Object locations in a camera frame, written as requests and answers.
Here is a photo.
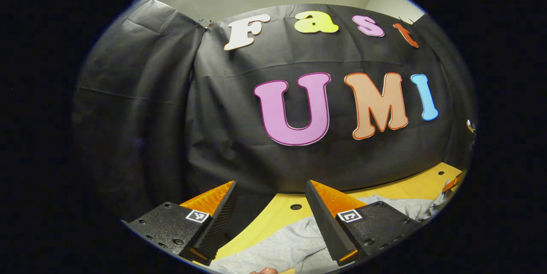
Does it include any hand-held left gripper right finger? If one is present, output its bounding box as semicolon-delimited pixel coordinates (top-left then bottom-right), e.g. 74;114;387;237
305;180;423;267

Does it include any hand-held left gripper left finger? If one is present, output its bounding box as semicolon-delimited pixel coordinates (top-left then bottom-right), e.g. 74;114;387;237
122;180;239;266

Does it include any grey zip-neck sweatshirt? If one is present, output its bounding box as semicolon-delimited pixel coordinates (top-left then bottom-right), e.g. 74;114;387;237
209;180;456;274

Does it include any black backdrop cloth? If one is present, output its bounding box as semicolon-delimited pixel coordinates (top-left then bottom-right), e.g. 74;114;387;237
72;0;477;223

